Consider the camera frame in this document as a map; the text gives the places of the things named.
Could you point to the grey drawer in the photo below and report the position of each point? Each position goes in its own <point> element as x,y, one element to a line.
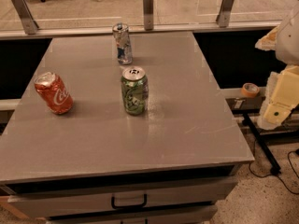
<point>83,201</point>
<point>156,215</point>

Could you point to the grey lower drawer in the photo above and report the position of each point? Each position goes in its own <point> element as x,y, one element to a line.
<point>156,215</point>

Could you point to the middle metal railing bracket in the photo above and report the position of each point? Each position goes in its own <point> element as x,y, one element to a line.
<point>148,14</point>

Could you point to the green soda can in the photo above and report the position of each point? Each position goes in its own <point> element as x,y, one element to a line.
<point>134,90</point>

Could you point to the red Coca-Cola can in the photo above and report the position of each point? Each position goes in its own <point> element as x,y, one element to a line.
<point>52,90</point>

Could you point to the orange tape roll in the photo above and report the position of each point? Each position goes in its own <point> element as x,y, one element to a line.
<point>250,90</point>

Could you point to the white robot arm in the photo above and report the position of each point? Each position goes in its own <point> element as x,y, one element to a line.
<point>282,89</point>

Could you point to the right metal railing bracket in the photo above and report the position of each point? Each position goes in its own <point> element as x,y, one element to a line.
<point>223,17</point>

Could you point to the metal railing bracket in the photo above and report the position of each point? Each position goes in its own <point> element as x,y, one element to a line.
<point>29,25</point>
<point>223,17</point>
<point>148,14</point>

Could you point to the silver blue energy can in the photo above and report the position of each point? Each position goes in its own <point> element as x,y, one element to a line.
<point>123,43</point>

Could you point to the grey upper drawer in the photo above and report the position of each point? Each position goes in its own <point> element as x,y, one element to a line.
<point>83,201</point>

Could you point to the black metal stand leg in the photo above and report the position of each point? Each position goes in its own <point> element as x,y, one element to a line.
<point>275,168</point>

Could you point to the black drawer handle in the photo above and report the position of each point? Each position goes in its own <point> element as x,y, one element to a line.
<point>138,201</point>

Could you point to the left metal railing bracket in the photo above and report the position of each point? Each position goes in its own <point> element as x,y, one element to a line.
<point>29,25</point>

